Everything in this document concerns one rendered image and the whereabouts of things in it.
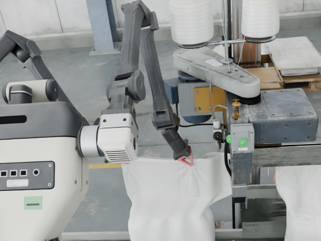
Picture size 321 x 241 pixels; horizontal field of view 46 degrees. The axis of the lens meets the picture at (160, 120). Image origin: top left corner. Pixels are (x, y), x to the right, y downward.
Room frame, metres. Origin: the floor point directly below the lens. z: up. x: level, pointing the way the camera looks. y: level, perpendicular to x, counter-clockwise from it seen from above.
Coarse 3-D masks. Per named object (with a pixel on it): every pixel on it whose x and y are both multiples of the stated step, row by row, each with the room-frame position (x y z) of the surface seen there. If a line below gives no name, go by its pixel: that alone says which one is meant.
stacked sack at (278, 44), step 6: (270, 42) 4.49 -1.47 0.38; (276, 42) 4.45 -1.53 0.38; (282, 42) 4.40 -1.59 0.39; (288, 42) 4.38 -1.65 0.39; (294, 42) 4.36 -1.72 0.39; (300, 42) 4.33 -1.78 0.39; (306, 42) 4.29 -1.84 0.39; (270, 48) 4.29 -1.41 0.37; (276, 48) 4.28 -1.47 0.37; (282, 48) 4.26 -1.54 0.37; (288, 48) 4.24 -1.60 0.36; (294, 48) 4.22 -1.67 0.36
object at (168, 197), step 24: (144, 168) 1.34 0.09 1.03; (168, 168) 1.30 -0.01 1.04; (192, 168) 1.29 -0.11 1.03; (216, 168) 1.29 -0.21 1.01; (144, 192) 1.34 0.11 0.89; (168, 192) 1.31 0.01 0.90; (192, 192) 1.29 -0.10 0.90; (216, 192) 1.29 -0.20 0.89; (144, 216) 1.26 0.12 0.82; (168, 216) 1.25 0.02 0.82; (192, 216) 1.23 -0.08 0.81; (144, 240) 1.24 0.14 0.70; (168, 240) 1.22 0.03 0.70; (192, 240) 1.21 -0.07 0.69
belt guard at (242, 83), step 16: (208, 48) 1.64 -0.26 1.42; (176, 64) 1.57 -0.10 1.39; (192, 64) 1.48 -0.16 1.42; (208, 64) 1.46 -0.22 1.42; (208, 80) 1.39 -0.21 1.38; (224, 80) 1.31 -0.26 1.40; (240, 80) 1.26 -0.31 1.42; (256, 80) 1.25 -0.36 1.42; (240, 96) 1.24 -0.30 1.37; (256, 96) 1.22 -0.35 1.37
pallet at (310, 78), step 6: (318, 72) 3.96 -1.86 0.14; (282, 78) 3.90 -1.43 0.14; (288, 78) 3.88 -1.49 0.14; (294, 78) 3.86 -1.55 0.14; (300, 78) 3.84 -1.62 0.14; (306, 78) 3.83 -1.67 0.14; (312, 78) 3.81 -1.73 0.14; (318, 78) 3.79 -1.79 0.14; (312, 84) 3.79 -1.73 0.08; (318, 84) 3.78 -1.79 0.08; (306, 90) 3.79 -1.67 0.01; (312, 90) 3.78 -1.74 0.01; (318, 90) 3.77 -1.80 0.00
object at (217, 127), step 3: (216, 120) 1.33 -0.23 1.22; (219, 120) 1.33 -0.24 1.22; (216, 123) 1.33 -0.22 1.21; (219, 123) 1.33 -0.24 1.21; (222, 123) 1.35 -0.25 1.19; (213, 126) 1.34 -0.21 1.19; (216, 126) 1.33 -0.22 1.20; (219, 126) 1.33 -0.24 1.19; (222, 126) 1.34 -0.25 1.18; (213, 129) 1.33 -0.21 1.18; (216, 129) 1.33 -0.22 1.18; (219, 129) 1.33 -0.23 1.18; (213, 132) 1.32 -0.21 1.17
